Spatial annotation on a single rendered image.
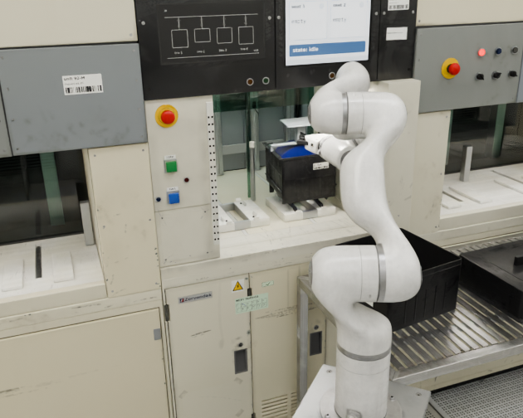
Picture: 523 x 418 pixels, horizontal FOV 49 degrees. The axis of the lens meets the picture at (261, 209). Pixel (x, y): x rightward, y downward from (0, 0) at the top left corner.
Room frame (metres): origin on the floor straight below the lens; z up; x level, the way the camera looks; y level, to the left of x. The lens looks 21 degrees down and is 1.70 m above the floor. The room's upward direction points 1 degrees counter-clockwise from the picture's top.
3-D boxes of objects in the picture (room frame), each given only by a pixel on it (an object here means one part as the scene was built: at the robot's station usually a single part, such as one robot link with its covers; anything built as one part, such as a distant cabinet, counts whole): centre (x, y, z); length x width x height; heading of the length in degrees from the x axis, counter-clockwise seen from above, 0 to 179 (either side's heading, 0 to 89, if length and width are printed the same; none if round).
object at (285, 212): (2.11, -0.15, 0.89); 0.22 x 0.21 x 0.04; 20
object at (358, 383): (1.08, -0.22, 0.85); 0.19 x 0.19 x 0.18
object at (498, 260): (1.63, -0.83, 0.83); 0.29 x 0.29 x 0.13; 22
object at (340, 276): (1.08, -0.19, 1.07); 0.19 x 0.12 x 0.24; 87
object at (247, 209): (2.02, 0.10, 0.89); 0.22 x 0.21 x 0.04; 20
